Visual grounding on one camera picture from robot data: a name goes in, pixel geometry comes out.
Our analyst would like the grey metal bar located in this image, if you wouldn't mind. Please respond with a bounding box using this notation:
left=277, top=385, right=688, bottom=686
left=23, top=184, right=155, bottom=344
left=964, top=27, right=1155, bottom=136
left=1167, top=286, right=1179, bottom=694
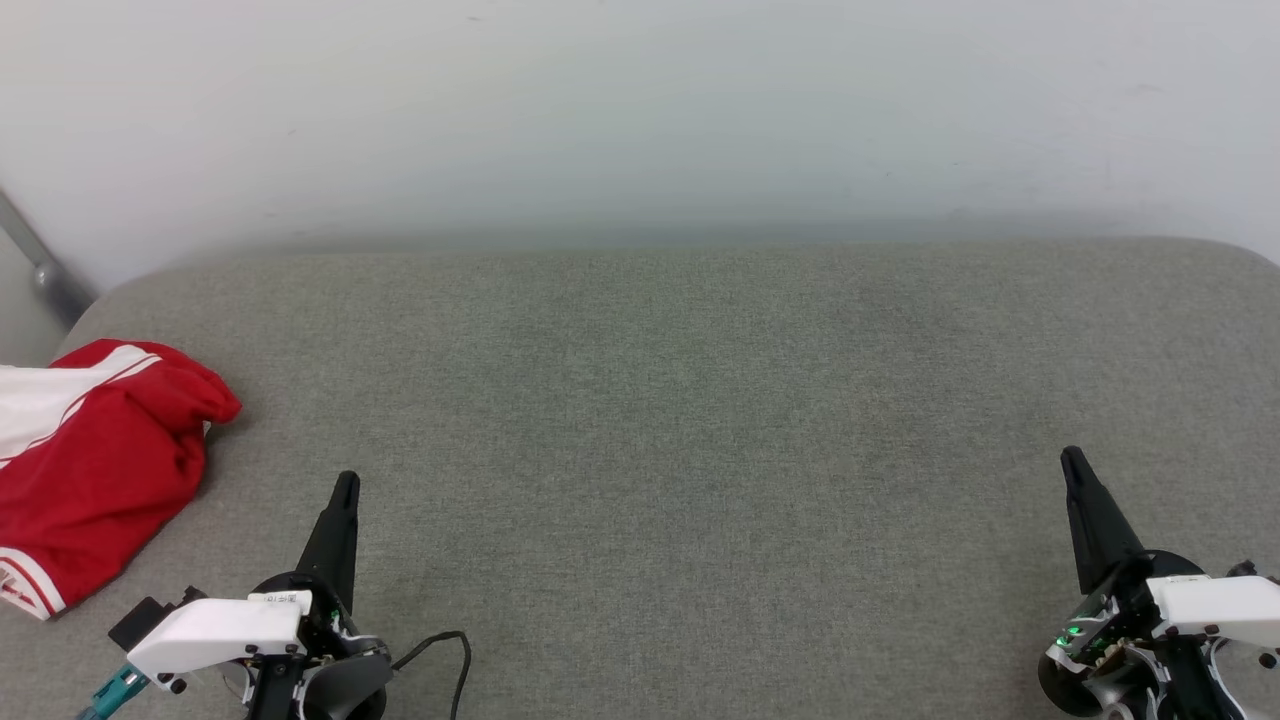
left=0, top=190, right=96, bottom=326

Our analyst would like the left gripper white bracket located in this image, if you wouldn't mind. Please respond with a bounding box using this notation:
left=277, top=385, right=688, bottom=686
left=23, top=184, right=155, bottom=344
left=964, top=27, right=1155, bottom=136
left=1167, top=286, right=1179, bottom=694
left=125, top=472, right=391, bottom=720

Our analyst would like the red and white basketball jersey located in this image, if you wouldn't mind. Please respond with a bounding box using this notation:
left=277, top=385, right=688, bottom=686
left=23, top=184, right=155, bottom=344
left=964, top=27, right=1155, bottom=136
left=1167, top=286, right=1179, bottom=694
left=0, top=338, right=243, bottom=621

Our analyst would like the grey fabric sofa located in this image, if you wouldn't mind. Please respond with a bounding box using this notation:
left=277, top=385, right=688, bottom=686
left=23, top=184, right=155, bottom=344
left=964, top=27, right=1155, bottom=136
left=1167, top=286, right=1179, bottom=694
left=0, top=237, right=1280, bottom=720

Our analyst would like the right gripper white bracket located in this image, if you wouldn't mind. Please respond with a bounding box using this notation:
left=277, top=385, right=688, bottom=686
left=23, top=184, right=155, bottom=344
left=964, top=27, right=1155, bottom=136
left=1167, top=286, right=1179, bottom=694
left=1045, top=447, right=1280, bottom=661

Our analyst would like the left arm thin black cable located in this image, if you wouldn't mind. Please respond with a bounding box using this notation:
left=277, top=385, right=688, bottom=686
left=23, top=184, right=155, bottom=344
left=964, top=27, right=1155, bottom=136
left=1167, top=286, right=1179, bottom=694
left=390, top=630, right=472, bottom=720

